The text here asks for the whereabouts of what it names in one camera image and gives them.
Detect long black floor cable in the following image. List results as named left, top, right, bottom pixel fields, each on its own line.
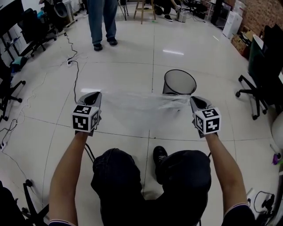
left=66, top=33, right=80, bottom=104

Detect person's right forearm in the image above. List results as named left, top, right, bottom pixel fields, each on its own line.
left=204, top=132, right=248, bottom=218

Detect dark green tub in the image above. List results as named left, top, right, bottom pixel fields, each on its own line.
left=247, top=34, right=265, bottom=78

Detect black office chair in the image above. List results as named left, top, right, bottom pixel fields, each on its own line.
left=0, top=179, right=50, bottom=226
left=17, top=8, right=58, bottom=57
left=235, top=24, right=283, bottom=121
left=0, top=56, right=27, bottom=122

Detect black monitor on stand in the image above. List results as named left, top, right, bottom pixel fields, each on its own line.
left=0, top=0, right=25, bottom=62

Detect person's black trousers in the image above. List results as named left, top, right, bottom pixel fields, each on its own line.
left=90, top=148, right=212, bottom=226

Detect brown cardboard box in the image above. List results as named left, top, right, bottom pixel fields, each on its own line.
left=231, top=25, right=257, bottom=59

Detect black adapter with cable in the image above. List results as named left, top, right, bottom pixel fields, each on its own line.
left=253, top=191, right=276, bottom=215

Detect black wire-leg table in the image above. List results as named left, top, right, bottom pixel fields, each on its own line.
left=117, top=0, right=129, bottom=21

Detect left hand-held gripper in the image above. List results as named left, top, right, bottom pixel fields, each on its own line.
left=71, top=92, right=103, bottom=137

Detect left hand-held gripper black cable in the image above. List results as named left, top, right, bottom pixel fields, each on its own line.
left=84, top=143, right=96, bottom=162

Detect person's left forearm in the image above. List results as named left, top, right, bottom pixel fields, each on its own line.
left=48, top=132, right=89, bottom=223

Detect white water dispenser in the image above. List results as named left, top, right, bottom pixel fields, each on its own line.
left=222, top=11, right=243, bottom=40

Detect person's right shirt sleeve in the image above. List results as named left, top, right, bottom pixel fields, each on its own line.
left=223, top=203, right=256, bottom=226

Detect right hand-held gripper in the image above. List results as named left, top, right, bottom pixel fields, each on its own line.
left=190, top=96, right=222, bottom=139

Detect purple toy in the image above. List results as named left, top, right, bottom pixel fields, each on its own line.
left=272, top=152, right=283, bottom=166

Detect white round seat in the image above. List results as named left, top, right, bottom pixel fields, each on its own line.
left=271, top=113, right=283, bottom=151

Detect silver metal bin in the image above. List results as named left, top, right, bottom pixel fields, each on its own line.
left=176, top=8, right=188, bottom=23

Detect person's right black shoe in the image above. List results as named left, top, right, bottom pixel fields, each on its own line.
left=153, top=145, right=168, bottom=170

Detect black cabinet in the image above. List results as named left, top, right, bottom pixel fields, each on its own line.
left=211, top=0, right=233, bottom=30

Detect wooden stool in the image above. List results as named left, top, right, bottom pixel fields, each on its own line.
left=133, top=0, right=157, bottom=25

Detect clear plastic bin bag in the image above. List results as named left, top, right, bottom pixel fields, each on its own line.
left=100, top=91, right=192, bottom=133

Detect black mesh waste bin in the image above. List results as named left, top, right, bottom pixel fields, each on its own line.
left=162, top=69, right=197, bottom=96

